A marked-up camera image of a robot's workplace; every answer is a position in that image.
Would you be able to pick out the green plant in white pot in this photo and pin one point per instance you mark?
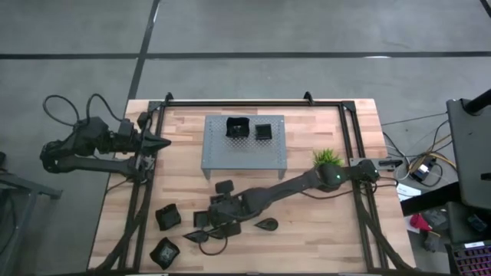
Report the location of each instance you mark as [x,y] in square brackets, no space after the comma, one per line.
[326,157]

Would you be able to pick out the black pole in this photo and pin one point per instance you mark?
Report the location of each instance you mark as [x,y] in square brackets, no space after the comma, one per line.
[479,101]

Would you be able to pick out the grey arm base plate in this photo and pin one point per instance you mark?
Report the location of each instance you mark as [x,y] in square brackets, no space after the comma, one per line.
[354,161]

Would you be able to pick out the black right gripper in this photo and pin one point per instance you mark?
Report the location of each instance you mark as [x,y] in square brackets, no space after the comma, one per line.
[230,211]

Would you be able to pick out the black frame clamp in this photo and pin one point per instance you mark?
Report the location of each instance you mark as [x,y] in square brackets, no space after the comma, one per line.
[308,98]
[169,97]

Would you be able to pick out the grey perforated metal shelf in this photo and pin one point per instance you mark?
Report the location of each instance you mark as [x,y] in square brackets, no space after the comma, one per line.
[230,153]

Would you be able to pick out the black block on plate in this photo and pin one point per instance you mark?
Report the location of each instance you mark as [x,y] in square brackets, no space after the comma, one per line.
[390,163]

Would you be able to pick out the black aluminium table frame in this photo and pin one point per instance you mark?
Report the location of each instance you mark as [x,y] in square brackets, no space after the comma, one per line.
[249,103]

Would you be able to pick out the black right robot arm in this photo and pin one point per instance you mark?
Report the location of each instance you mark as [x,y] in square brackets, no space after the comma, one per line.
[284,191]

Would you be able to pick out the red object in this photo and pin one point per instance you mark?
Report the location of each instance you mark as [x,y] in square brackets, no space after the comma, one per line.
[419,222]

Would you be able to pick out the grey metal table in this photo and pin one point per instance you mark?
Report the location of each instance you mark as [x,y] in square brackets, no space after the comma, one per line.
[38,188]

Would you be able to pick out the dark grey bag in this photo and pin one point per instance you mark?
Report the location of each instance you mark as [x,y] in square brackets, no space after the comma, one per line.
[435,219]

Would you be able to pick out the black stand base bar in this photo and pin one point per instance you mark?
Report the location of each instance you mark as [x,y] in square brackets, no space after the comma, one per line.
[429,199]

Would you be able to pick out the black teardrop plate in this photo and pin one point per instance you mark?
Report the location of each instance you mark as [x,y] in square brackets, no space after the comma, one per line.
[269,224]
[215,233]
[197,237]

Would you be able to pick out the large black pot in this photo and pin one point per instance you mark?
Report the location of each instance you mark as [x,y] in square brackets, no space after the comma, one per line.
[237,127]
[165,253]
[168,217]

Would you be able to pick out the laptop with backlit keyboard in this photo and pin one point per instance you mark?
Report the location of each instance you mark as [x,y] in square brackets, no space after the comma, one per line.
[473,262]

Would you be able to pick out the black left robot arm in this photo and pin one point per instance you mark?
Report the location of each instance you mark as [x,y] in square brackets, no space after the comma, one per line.
[96,165]

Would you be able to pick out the white paper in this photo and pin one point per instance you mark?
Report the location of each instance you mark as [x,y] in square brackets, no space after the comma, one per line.
[407,191]

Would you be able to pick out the white and blue adapter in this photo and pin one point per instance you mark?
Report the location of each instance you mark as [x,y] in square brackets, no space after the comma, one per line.
[423,169]

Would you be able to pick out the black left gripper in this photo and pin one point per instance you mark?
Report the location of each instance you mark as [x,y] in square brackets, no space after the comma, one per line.
[132,143]

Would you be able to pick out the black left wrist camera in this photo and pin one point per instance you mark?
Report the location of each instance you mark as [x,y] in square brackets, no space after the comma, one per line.
[125,127]

